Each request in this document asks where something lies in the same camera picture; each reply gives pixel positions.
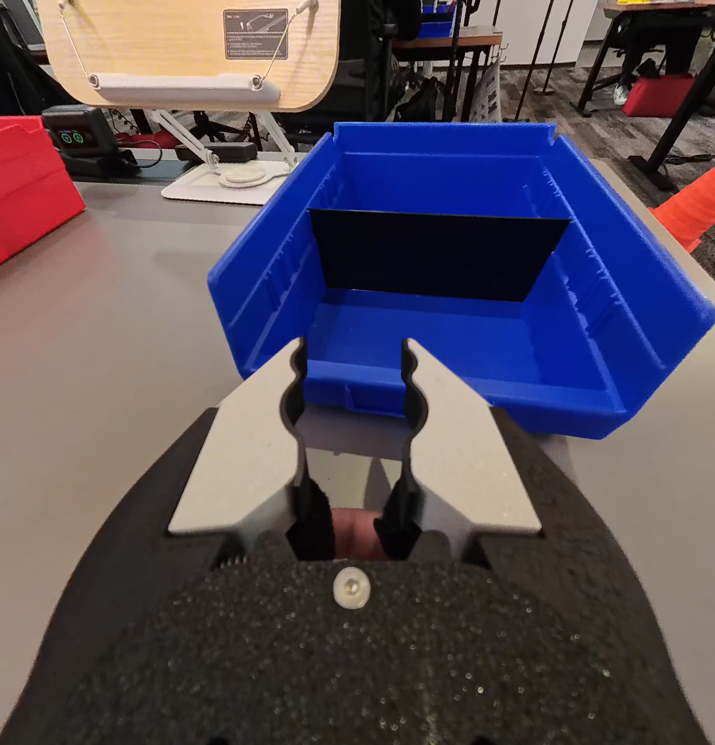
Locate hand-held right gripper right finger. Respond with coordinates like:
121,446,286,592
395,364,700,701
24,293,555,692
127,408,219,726
373,338,543,562

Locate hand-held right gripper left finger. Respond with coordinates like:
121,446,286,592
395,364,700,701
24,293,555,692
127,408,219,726
167,336,337,562

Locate blue plastic bin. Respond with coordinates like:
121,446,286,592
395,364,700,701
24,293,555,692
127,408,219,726
207,121,715,441

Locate red plastic bin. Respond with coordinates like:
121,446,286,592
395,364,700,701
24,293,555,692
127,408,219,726
0,115,87,275

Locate grey desk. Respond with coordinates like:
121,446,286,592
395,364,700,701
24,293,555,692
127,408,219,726
0,148,715,745

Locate person's right hand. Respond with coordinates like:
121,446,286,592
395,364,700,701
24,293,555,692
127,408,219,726
333,508,389,561

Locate black bin divider panel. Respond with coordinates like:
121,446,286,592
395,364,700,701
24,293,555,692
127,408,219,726
308,208,572,304

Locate orange traffic cone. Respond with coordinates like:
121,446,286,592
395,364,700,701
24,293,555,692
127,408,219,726
649,156,715,255

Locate black backpack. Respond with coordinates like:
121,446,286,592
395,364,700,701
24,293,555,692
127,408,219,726
392,76,447,123

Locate black device with green display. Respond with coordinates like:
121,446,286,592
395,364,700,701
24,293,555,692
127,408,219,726
42,106,140,178

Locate white printed sheet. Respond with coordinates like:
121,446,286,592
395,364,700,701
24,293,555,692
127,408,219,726
471,58,502,123

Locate black office chair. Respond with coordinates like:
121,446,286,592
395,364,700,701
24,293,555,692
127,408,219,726
311,0,422,126

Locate black-legged work table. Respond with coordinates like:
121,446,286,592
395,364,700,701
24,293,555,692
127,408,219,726
579,0,715,193

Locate red bag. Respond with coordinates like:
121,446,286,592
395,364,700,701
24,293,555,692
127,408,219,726
622,74,700,119

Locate wooden book stand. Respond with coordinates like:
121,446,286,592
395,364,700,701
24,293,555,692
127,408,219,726
36,0,342,206

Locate wooden table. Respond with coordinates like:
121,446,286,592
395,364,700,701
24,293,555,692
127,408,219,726
392,26,504,123

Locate small blue bin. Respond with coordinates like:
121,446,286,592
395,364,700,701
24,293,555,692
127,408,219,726
418,3,457,38

